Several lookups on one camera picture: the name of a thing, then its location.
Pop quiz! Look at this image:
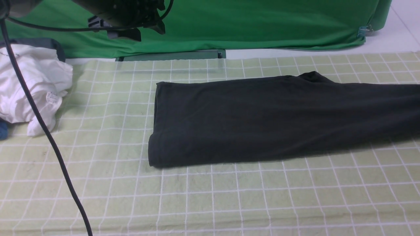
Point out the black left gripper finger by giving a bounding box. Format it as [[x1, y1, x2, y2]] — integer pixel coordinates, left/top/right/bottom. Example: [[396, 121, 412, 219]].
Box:
[[144, 18, 166, 35], [88, 16, 141, 42]]

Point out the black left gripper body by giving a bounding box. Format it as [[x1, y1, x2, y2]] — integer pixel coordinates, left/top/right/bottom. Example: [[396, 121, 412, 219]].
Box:
[[74, 0, 164, 28]]

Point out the dark gray long-sleeve top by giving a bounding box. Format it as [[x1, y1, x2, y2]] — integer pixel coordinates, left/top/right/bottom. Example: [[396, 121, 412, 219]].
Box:
[[148, 71, 420, 169]]

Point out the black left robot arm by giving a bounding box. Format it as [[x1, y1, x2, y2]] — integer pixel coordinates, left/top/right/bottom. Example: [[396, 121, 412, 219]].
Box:
[[1, 0, 174, 42]]

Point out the green backdrop cloth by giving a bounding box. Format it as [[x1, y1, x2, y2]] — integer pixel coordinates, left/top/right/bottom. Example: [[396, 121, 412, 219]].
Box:
[[6, 0, 391, 58]]

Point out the dark green base bar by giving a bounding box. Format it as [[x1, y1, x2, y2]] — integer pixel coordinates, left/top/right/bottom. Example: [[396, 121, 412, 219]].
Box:
[[115, 49, 226, 62]]

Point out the gray garment behind white one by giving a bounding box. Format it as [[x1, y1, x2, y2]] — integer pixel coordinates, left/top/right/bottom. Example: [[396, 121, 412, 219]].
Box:
[[10, 38, 66, 63]]

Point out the crumpled white garment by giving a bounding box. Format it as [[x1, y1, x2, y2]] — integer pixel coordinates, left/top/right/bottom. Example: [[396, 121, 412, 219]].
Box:
[[0, 44, 73, 136]]

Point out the light green checkered tablecloth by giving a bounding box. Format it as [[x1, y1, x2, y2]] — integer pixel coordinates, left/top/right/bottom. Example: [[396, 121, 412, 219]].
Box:
[[0, 52, 420, 236]]

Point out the blue cloth piece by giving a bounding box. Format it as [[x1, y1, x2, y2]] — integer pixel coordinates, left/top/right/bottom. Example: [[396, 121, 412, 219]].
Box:
[[0, 119, 9, 140]]

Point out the blue binder clip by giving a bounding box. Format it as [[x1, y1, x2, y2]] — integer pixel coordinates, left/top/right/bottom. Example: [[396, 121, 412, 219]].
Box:
[[357, 25, 374, 38]]

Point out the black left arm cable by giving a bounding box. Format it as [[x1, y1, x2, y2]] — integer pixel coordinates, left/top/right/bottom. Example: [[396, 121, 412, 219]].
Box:
[[0, 0, 174, 236]]

